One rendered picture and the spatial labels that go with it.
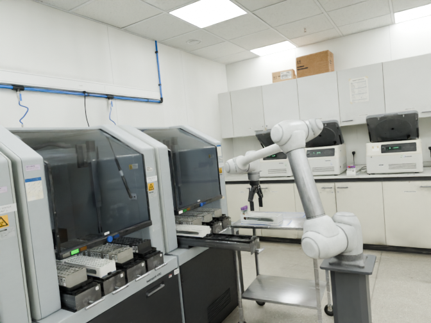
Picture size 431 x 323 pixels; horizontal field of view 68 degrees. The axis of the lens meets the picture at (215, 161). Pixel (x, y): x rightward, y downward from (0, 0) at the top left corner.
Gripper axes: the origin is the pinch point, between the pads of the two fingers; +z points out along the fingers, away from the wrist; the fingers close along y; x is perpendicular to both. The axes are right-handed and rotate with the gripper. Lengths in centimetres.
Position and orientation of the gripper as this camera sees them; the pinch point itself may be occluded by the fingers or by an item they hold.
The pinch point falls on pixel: (256, 207)
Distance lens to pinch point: 238.7
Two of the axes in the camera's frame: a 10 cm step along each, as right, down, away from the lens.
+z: 1.0, 9.9, 0.5
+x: -8.2, 0.5, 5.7
